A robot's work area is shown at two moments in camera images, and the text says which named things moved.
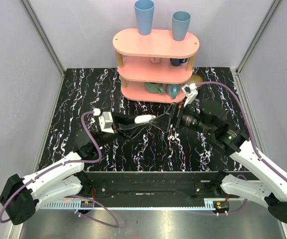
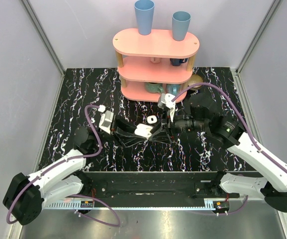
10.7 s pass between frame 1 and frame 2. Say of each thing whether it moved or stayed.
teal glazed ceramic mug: stayed
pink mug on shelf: stayed
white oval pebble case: moved
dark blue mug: stayed
